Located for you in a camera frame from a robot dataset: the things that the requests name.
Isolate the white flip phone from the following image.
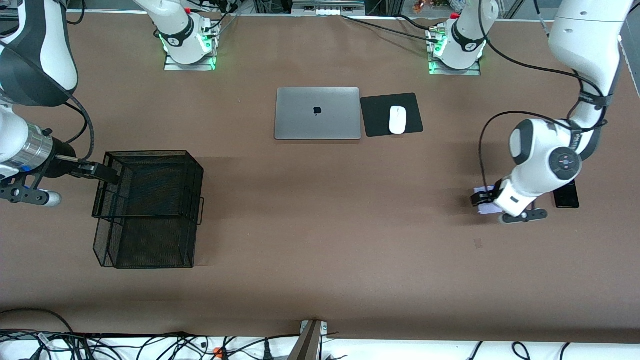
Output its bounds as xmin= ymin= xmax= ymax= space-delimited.
xmin=474 ymin=186 xmax=505 ymax=216

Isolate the black slab smartphone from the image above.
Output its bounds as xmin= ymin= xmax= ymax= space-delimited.
xmin=553 ymin=180 xmax=581 ymax=209

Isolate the black mesh two-tier tray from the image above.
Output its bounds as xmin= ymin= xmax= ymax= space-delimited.
xmin=92 ymin=150 xmax=205 ymax=270

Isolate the white computer mouse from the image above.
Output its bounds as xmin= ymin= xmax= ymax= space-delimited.
xmin=389 ymin=105 xmax=407 ymax=135

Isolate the black mouse pad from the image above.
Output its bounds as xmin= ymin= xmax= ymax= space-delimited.
xmin=360 ymin=92 xmax=425 ymax=138

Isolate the silver closed laptop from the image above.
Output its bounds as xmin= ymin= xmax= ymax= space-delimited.
xmin=274 ymin=87 xmax=362 ymax=141

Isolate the white power strip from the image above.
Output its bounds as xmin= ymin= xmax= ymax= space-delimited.
xmin=292 ymin=0 xmax=366 ymax=16

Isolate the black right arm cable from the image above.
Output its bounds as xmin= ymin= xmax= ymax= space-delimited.
xmin=0 ymin=40 xmax=96 ymax=163

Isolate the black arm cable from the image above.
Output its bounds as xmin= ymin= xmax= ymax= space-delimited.
xmin=477 ymin=0 xmax=608 ymax=191
xmin=0 ymin=40 xmax=96 ymax=163

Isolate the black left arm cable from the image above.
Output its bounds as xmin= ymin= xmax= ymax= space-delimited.
xmin=477 ymin=0 xmax=608 ymax=191

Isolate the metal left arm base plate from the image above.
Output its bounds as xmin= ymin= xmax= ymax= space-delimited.
xmin=428 ymin=57 xmax=482 ymax=77

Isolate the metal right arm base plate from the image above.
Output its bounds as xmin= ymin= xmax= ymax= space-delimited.
xmin=164 ymin=52 xmax=217 ymax=72

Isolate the thick black arched cable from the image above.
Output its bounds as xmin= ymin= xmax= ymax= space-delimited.
xmin=0 ymin=307 xmax=76 ymax=335

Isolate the short black table cable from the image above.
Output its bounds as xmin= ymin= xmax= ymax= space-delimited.
xmin=395 ymin=14 xmax=438 ymax=31

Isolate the long black table cable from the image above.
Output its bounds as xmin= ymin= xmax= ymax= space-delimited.
xmin=341 ymin=14 xmax=441 ymax=43

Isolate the aluminium frame post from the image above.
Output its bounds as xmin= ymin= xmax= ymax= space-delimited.
xmin=287 ymin=320 xmax=329 ymax=360

